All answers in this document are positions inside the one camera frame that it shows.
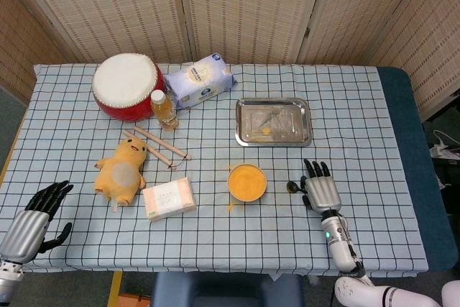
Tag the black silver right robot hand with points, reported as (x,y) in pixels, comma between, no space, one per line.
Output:
(323,192)

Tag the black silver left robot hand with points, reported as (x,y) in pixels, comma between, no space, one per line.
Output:
(25,229)

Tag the black spoon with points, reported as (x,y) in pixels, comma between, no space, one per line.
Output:
(291,186)

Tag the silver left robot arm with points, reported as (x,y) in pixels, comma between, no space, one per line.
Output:
(9,278)

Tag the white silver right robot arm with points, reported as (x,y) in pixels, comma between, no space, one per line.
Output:
(339,249)

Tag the beige bowl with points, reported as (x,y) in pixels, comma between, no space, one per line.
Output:
(248,198)

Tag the stainless steel tray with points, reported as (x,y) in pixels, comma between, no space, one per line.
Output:
(273,120)

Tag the blue padded table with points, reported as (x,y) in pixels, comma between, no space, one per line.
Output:
(413,141)

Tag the yellow plush toy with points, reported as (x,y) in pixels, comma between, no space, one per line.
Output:
(120,174)

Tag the blue checked tablecloth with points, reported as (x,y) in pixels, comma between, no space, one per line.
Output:
(223,242)

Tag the pink tissue pack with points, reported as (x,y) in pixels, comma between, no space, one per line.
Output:
(169,199)

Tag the wooden drumstick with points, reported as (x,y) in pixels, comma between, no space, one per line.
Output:
(160,156)
(165,145)

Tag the lavender tissue pack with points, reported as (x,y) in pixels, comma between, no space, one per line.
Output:
(201,82)

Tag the yellow drink bottle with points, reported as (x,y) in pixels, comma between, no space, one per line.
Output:
(165,113)

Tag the red drum with white skin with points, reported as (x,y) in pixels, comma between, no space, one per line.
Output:
(124,80)

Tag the woven folding screen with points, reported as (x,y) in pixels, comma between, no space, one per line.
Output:
(251,8)

